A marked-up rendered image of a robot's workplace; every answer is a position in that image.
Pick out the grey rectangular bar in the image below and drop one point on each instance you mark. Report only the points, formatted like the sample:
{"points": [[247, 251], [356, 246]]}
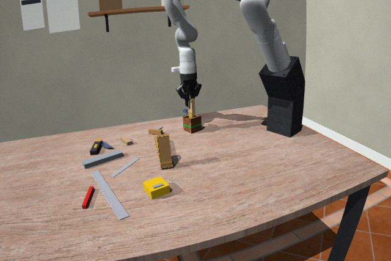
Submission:
{"points": [[102, 159]]}

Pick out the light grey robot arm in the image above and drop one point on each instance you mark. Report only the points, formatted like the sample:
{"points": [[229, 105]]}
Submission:
{"points": [[255, 13]]}

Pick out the red rectangular bar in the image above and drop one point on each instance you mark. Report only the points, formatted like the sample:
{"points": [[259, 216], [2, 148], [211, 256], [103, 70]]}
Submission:
{"points": [[87, 198]]}

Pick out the yellow box with grey clip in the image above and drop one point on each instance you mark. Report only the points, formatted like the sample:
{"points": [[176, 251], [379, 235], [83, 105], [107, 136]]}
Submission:
{"points": [[156, 187]]}

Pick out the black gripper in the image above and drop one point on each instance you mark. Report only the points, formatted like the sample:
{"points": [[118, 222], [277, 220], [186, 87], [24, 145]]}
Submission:
{"points": [[188, 86]]}

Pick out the small tan wooden block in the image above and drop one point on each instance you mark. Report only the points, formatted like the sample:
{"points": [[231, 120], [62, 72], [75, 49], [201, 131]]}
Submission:
{"points": [[126, 141]]}

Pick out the grey flat bar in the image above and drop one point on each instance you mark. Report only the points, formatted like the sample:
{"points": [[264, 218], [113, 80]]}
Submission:
{"points": [[124, 167], [110, 196]]}

